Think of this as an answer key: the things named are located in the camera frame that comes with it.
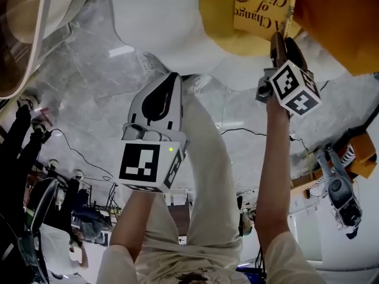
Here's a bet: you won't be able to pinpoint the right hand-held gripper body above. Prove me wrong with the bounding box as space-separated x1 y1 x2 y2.
255 59 323 118

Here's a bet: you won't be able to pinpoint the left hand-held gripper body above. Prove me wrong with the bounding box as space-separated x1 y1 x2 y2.
114 122 188 193

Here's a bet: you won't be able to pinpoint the yellow book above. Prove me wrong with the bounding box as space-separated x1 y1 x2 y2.
232 0 298 41

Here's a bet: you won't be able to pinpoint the white armchair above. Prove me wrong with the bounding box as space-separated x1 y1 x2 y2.
102 0 379 92

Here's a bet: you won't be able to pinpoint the person's right forearm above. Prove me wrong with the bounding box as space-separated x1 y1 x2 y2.
255 98 294 251

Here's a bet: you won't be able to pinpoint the person's left forearm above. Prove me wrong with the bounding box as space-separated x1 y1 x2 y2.
108 188 166 266

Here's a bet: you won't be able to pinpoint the person's white right shoe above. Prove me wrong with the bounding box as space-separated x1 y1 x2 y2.
181 73 213 95

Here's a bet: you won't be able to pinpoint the person's white shoe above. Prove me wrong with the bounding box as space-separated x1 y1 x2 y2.
181 73 213 95
142 51 171 78

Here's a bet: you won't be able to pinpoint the person's white left shoe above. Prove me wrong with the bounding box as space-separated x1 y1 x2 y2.
142 51 171 78

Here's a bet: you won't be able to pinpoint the person's beige trousers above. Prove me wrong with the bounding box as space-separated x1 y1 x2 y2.
134 69 244 277

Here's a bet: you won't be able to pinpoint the yellow seat cushion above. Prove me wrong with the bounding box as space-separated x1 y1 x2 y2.
198 0 304 57

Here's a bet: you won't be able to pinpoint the small wooden table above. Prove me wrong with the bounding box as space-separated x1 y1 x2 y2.
290 130 379 199

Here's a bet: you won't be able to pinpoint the black office chair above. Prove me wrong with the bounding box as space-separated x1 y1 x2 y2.
29 177 60 239

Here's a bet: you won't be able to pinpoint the grey backpack with oval pod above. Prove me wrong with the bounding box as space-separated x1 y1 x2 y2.
325 158 364 236

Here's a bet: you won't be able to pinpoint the person's beige shirt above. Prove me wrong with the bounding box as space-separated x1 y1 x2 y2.
96 232 326 284

